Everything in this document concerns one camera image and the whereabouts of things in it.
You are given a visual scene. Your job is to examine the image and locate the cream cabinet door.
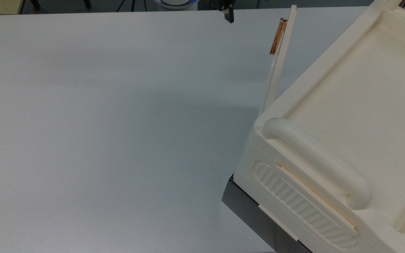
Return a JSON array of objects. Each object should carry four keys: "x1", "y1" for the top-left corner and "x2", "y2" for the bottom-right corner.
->
[{"x1": 258, "y1": 5, "x2": 297, "y2": 117}]

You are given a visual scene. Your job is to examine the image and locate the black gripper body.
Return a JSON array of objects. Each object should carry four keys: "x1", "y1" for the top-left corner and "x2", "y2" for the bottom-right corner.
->
[{"x1": 212, "y1": 0, "x2": 236, "y2": 9}]

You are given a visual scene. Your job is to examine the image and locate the black tripod legs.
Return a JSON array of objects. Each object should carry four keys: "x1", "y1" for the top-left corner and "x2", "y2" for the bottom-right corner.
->
[{"x1": 116, "y1": 0, "x2": 137, "y2": 13}]

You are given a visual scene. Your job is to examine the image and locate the copper door handle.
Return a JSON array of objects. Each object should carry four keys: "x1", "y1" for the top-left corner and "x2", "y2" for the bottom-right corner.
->
[{"x1": 269, "y1": 18, "x2": 288, "y2": 56}]

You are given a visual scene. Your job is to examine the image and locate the cream plastic storage cabinet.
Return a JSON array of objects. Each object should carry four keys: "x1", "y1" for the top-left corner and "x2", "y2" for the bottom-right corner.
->
[{"x1": 232, "y1": 0, "x2": 405, "y2": 253}]

